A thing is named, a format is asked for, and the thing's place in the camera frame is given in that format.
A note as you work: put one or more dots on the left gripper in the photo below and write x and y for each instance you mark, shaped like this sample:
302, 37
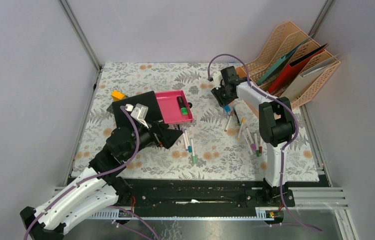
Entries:
169, 136

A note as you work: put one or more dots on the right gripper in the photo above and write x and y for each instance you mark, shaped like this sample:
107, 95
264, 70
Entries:
217, 94

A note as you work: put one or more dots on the blue cap marker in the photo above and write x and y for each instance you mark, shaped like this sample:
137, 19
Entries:
227, 108

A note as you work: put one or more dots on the pink drawer tray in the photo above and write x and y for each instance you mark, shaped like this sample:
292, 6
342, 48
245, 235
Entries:
170, 111

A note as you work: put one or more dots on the green highlighter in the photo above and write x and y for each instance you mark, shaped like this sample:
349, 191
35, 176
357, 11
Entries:
182, 106

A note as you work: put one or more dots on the black pen holder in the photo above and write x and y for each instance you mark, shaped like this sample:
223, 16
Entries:
123, 120

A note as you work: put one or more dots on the teal folder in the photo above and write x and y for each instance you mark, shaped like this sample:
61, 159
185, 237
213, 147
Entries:
282, 61

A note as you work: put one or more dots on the red notebook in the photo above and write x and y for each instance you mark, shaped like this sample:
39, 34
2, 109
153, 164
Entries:
293, 69

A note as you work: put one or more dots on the peach file organizer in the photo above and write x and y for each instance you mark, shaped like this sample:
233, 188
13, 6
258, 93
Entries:
278, 44

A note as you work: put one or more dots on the beige notebook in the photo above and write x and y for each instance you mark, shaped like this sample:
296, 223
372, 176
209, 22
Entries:
310, 79

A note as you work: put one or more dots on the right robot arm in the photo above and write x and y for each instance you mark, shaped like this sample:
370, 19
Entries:
277, 123

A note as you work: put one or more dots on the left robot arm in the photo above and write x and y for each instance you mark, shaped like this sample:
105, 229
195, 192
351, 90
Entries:
98, 186

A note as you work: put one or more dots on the brown tip white pen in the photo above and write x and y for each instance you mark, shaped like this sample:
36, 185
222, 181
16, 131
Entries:
228, 121

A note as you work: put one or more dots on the teal tip white pen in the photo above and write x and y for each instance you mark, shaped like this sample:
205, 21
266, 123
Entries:
187, 141

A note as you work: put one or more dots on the yellow tip white pen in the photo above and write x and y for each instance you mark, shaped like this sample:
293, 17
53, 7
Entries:
242, 123

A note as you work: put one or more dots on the green tip white pen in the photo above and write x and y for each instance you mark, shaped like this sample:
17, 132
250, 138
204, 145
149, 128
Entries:
194, 159

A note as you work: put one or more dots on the dark thin pen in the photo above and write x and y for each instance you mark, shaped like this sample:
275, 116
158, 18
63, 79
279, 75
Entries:
236, 116

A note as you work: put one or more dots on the floral table mat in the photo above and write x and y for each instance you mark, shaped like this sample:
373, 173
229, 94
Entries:
219, 155

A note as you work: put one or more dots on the green tip pen right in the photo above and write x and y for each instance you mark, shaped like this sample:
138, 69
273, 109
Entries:
256, 143

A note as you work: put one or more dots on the yellow block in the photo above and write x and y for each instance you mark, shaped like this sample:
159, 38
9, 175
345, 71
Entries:
117, 96

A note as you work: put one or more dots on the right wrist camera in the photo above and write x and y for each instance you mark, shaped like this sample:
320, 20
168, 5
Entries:
216, 79

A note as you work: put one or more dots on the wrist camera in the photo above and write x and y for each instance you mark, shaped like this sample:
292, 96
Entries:
216, 79
139, 113

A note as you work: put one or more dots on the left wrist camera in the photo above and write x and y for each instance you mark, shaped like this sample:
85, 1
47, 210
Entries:
139, 113

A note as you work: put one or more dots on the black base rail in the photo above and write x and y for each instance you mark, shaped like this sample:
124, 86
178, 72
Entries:
199, 198

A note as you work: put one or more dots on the right aluminium frame post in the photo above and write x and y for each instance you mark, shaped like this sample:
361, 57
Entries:
323, 13

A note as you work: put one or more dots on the aluminium frame post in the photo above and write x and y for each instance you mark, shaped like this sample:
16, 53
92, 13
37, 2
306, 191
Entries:
323, 13
69, 13

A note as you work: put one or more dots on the left aluminium frame post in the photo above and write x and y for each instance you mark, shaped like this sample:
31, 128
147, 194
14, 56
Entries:
69, 13

